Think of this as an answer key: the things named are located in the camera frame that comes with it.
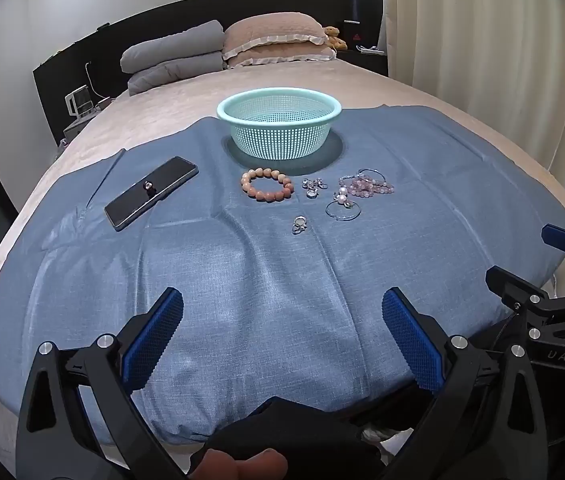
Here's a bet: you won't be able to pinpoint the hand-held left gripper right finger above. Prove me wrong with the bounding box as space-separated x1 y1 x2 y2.
381 287 550 480

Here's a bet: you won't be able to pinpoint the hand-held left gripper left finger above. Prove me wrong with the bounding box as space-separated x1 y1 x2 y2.
16 287 186 480

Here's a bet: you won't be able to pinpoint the silver wire bangle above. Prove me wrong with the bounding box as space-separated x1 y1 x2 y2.
325 199 362 221

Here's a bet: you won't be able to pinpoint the pink bead bracelet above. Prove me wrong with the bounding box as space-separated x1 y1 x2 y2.
338 169 394 198

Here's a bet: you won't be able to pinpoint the orange bead bracelet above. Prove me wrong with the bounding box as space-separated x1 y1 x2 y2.
241 169 295 204

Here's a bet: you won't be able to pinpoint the silver charm earrings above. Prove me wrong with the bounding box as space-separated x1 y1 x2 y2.
301 177 327 199

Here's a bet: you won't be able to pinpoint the teal plastic mesh basket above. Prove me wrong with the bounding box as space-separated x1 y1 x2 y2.
216 87 342 160

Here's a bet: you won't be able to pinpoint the person's left hand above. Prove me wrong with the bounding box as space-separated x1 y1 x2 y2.
196 447 289 480

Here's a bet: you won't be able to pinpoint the blue cloth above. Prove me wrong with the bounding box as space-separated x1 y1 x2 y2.
0 105 565 446

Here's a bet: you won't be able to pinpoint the black smartphone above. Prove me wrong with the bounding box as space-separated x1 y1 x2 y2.
104 156 199 232

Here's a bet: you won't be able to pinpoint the person's black clothing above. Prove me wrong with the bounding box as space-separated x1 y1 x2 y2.
187 395 384 480

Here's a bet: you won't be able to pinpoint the cream curtain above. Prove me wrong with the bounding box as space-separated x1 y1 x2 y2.
382 0 565 301

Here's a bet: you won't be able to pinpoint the beige bed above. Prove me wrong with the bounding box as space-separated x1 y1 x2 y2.
0 57 565 411

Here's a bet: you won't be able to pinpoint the white bedside device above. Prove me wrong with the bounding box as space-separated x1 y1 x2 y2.
65 85 94 119

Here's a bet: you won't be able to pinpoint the black nightstand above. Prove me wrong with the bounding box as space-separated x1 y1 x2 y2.
335 45 389 77

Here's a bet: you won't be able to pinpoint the grey pillow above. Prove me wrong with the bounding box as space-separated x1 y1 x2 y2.
127 52 226 96
121 20 226 74

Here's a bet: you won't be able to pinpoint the black headboard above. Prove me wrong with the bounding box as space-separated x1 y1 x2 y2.
32 0 388 147

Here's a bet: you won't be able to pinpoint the black box with red mark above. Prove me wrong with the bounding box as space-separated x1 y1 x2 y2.
345 20 378 51

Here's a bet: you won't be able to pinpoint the brown teddy bear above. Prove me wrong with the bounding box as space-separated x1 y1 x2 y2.
323 25 348 52

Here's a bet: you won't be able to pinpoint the pink ruffled pillow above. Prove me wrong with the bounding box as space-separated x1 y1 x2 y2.
222 16 328 61
225 45 338 69

